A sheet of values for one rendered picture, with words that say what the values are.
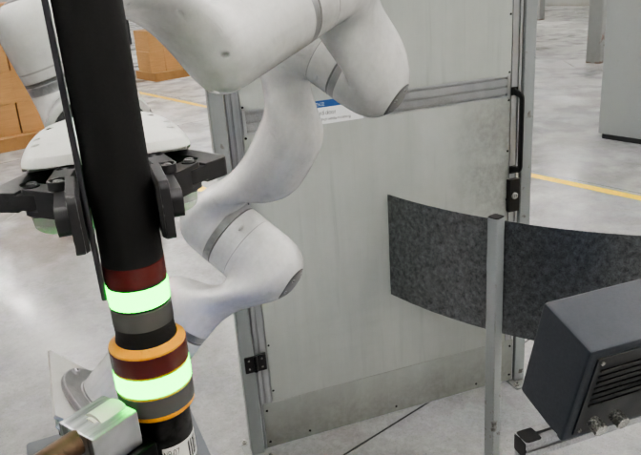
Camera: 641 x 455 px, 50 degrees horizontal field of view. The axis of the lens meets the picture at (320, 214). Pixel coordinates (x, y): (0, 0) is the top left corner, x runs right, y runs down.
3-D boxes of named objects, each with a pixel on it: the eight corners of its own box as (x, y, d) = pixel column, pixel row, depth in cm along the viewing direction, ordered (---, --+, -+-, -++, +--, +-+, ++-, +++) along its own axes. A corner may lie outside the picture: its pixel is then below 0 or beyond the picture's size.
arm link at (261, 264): (162, 300, 125) (242, 198, 126) (237, 366, 122) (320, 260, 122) (135, 300, 114) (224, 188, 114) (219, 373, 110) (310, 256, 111)
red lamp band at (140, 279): (132, 297, 36) (128, 275, 35) (92, 283, 37) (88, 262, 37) (179, 272, 38) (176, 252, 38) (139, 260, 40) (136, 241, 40)
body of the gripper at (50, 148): (179, 179, 54) (206, 225, 44) (42, 201, 51) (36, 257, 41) (166, 83, 51) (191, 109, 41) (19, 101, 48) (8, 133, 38)
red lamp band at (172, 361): (146, 388, 37) (143, 369, 36) (95, 366, 39) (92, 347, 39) (204, 351, 40) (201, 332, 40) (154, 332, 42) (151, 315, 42)
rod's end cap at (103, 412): (100, 422, 36) (131, 403, 37) (77, 410, 37) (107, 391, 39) (107, 453, 37) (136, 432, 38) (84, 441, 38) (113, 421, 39)
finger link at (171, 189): (201, 196, 42) (224, 231, 37) (150, 204, 42) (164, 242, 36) (195, 145, 41) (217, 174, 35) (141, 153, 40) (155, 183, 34)
